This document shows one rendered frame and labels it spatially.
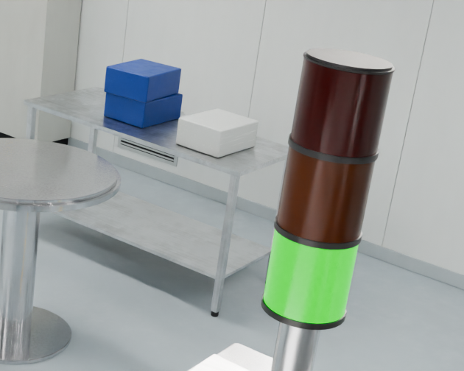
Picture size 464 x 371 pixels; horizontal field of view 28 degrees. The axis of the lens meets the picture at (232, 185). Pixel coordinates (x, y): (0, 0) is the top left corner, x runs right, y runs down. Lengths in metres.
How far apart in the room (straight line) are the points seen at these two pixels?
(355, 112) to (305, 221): 0.07
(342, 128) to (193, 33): 6.54
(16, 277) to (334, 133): 4.27
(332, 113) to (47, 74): 7.06
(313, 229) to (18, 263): 4.21
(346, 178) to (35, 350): 4.34
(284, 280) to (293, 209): 0.04
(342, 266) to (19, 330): 4.38
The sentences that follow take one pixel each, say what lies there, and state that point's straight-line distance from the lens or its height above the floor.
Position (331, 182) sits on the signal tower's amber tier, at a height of 2.29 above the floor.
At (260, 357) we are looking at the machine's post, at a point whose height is 2.10.
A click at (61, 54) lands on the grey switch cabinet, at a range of 7.59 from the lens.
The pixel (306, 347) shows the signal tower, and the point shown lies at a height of 2.18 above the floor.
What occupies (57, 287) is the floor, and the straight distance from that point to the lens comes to 5.49.
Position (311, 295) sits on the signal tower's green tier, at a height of 2.22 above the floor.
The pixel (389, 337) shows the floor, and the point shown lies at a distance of 5.51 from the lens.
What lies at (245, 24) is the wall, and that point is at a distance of 6.77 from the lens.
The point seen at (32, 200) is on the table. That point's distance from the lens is 4.18.
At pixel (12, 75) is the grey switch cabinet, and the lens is 7.70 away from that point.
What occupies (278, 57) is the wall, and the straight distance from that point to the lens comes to 6.65.
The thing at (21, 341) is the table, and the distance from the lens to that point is 4.87.
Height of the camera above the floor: 2.44
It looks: 19 degrees down
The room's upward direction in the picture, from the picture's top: 9 degrees clockwise
